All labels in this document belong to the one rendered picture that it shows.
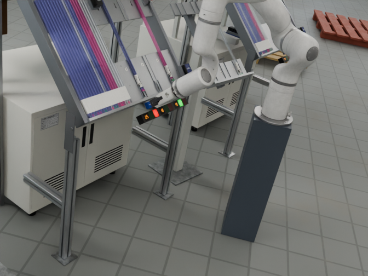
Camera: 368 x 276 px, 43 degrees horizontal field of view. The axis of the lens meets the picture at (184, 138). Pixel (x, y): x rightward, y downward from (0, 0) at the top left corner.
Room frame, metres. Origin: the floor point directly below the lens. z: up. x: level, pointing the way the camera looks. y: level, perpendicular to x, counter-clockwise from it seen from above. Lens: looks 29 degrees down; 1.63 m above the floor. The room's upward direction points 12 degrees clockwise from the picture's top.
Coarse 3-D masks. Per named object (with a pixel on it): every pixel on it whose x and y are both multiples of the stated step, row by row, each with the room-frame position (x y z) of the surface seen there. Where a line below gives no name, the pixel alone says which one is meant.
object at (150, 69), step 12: (132, 60) 2.01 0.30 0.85; (144, 60) 2.06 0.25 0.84; (156, 60) 2.13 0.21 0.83; (168, 60) 2.19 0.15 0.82; (120, 72) 1.91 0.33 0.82; (132, 72) 1.96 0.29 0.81; (144, 72) 2.02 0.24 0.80; (156, 72) 2.08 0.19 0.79; (72, 84) 1.68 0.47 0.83; (132, 84) 1.91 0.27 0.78; (144, 84) 1.97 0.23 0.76; (156, 84) 2.01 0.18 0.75; (168, 84) 2.09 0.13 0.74; (132, 96) 1.87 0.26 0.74; (144, 96) 1.93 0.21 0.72
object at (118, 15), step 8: (32, 0) 1.80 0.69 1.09; (104, 0) 2.11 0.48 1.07; (112, 0) 2.15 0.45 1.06; (120, 0) 2.19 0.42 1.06; (128, 0) 2.24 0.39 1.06; (112, 8) 2.12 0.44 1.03; (120, 8) 2.16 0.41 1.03; (128, 8) 2.20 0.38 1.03; (136, 8) 2.25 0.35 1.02; (144, 8) 2.29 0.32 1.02; (40, 16) 1.78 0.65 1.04; (96, 16) 2.01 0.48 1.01; (104, 16) 2.05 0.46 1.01; (112, 16) 2.08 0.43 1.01; (120, 16) 2.13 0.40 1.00; (128, 16) 2.17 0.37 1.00; (136, 16) 2.21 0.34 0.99; (96, 24) 1.98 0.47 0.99; (104, 24) 2.02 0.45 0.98
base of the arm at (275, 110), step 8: (272, 80) 2.03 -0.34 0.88; (272, 88) 2.02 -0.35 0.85; (280, 88) 2.00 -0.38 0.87; (288, 88) 2.00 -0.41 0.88; (272, 96) 2.01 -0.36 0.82; (280, 96) 1.99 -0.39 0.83; (288, 96) 2.00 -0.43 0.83; (264, 104) 2.04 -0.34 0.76; (272, 104) 2.00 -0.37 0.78; (280, 104) 1.99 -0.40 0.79; (288, 104) 2.01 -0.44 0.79; (256, 112) 2.04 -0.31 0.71; (264, 112) 2.02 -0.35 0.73; (272, 112) 2.00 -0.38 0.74; (280, 112) 2.00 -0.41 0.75; (288, 112) 2.04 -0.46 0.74; (264, 120) 1.97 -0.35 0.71; (272, 120) 1.98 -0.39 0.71; (280, 120) 2.00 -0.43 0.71; (288, 120) 2.02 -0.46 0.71
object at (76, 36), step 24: (48, 0) 1.85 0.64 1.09; (72, 0) 1.95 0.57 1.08; (48, 24) 1.77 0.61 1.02; (72, 24) 1.86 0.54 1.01; (72, 48) 1.78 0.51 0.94; (96, 48) 1.88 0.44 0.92; (72, 72) 1.70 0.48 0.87; (96, 72) 1.79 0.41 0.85; (96, 96) 1.71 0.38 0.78; (120, 96) 1.80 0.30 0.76
